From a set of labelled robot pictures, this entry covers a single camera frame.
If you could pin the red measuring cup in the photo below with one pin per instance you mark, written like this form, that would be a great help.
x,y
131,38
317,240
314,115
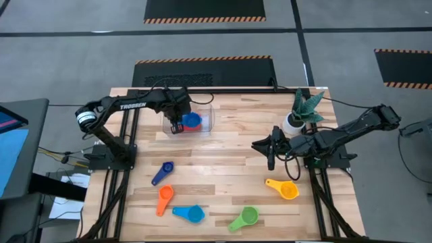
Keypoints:
x,y
196,129

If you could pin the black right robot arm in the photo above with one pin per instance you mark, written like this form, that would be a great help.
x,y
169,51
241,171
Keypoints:
x,y
354,125

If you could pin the clear plastic basket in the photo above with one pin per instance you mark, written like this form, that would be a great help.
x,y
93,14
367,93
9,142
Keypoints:
x,y
206,130

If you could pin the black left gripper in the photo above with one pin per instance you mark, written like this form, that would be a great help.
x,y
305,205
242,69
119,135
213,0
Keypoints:
x,y
177,104

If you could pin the small dark blue measuring cup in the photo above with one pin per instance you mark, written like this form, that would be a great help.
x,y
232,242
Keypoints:
x,y
167,166

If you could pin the large blue measuring cup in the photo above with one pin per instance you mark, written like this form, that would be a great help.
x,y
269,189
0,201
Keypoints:
x,y
193,119

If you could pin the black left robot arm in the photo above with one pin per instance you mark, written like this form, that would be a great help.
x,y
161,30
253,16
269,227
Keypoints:
x,y
131,105

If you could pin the black aluminium table frame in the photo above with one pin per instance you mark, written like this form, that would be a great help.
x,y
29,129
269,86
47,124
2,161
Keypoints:
x,y
236,91

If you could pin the black desk edge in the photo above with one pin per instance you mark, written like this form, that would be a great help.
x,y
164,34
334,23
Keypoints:
x,y
57,187

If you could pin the yellow measuring cup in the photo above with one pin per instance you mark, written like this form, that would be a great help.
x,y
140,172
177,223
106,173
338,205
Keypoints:
x,y
288,190

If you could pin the cyan blue measuring cup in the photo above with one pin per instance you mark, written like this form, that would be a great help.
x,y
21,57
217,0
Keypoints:
x,y
195,214

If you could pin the large grey-framed monitor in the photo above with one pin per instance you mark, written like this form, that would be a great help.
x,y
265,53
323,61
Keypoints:
x,y
20,162

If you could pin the artificial green snake plant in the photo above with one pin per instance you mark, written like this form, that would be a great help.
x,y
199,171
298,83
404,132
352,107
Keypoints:
x,y
305,108

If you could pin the white paper sheets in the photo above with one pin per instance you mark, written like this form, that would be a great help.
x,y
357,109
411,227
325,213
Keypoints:
x,y
67,206

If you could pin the black hazard-striped floor mat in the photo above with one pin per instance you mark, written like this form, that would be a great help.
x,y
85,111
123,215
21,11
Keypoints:
x,y
236,72
202,8
405,67

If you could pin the green measuring cup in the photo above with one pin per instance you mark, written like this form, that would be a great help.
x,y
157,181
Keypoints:
x,y
249,215

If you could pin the dark grey stand foot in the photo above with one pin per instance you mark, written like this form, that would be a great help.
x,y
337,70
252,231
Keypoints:
x,y
418,130

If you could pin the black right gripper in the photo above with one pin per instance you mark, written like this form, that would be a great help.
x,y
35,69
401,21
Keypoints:
x,y
283,146

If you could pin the orange measuring cup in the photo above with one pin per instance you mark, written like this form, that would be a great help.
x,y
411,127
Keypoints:
x,y
166,192

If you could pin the white plant pot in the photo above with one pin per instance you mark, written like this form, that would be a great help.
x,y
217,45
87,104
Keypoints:
x,y
289,130

